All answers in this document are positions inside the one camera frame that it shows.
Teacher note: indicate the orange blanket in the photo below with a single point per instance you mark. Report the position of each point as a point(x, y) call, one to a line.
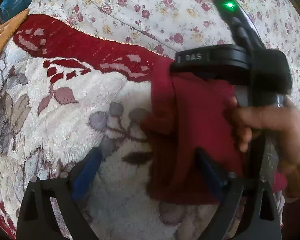
point(9, 28)

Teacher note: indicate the white floral bed sheet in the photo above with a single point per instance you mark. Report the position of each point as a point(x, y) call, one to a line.
point(168, 26)

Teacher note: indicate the blue plastic bag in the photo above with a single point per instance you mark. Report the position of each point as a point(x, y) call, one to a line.
point(10, 8)

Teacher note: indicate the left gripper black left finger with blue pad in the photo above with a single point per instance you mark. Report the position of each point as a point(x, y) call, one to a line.
point(46, 202)

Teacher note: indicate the red white floral plush blanket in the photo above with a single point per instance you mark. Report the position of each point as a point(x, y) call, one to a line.
point(63, 92)

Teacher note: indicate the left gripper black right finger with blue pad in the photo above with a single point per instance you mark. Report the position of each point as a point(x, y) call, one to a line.
point(247, 208)

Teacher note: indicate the dark red knit garment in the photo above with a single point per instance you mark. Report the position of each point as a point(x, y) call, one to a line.
point(161, 128)

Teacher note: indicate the person's right hand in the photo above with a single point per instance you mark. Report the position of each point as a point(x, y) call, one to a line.
point(283, 123)

